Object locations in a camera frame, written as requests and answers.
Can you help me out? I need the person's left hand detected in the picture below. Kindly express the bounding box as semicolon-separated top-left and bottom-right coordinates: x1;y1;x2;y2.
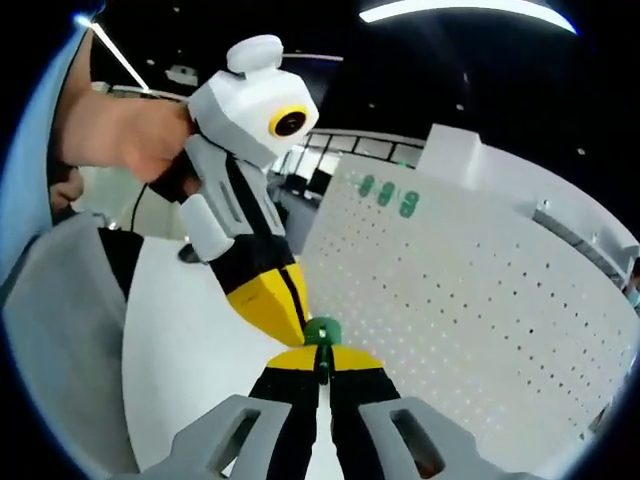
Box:
110;95;202;197

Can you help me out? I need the grey metal rail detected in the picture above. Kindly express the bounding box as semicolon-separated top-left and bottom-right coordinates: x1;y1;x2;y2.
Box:
532;198;640;282

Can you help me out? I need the white partition block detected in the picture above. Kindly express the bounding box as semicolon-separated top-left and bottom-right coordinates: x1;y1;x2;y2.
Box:
417;122;640;282

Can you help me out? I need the white mesh office chair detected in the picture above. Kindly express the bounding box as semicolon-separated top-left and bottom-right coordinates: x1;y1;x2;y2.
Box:
0;212;149;480

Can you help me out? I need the ceiling light strip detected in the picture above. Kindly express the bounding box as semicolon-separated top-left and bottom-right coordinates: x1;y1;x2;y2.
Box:
358;0;579;37
74;17;148;91

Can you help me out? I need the black cable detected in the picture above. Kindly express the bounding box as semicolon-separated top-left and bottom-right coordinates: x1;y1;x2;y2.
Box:
127;180;152;234

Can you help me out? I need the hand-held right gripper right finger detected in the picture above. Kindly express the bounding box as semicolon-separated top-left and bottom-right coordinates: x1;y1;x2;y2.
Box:
329;346;547;480

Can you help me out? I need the white perforated mounting plate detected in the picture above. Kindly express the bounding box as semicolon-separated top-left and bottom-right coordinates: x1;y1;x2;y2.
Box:
299;152;640;442

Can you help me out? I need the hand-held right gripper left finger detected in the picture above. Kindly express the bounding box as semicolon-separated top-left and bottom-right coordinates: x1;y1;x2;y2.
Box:
143;346;322;480

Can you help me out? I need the person's torso in blue shirt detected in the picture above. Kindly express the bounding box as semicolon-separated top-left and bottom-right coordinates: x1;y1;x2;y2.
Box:
0;27;96;301

